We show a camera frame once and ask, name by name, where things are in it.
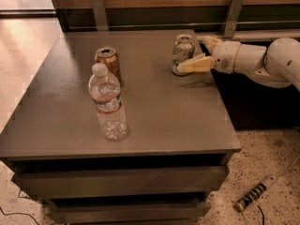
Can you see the lower grey drawer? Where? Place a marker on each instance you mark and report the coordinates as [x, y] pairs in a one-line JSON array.
[[130, 213]]

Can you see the grey drawer cabinet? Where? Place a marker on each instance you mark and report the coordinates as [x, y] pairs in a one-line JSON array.
[[172, 121]]

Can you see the right metal bracket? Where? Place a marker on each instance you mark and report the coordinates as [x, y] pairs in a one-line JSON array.
[[233, 13]]

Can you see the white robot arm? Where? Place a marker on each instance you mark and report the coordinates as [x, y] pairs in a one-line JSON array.
[[276, 66]]

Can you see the clear plastic water bottle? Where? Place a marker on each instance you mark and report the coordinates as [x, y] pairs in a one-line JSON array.
[[105, 92]]

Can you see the metal bracket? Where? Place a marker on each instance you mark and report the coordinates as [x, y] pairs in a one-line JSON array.
[[233, 13], [100, 15]]

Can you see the wooden wall counter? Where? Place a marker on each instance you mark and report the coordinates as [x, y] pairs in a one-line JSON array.
[[258, 19]]

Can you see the grey drawer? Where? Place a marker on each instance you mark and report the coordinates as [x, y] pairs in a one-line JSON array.
[[106, 183], [130, 213]]

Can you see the brown soda can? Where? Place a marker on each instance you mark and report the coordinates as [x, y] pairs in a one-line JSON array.
[[109, 57]]

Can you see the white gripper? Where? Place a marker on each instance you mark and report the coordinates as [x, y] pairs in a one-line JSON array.
[[227, 56]]

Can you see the upper grey drawer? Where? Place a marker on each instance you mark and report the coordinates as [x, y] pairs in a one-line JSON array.
[[106, 183]]

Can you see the left metal bracket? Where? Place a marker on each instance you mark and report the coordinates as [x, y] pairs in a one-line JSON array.
[[100, 15]]

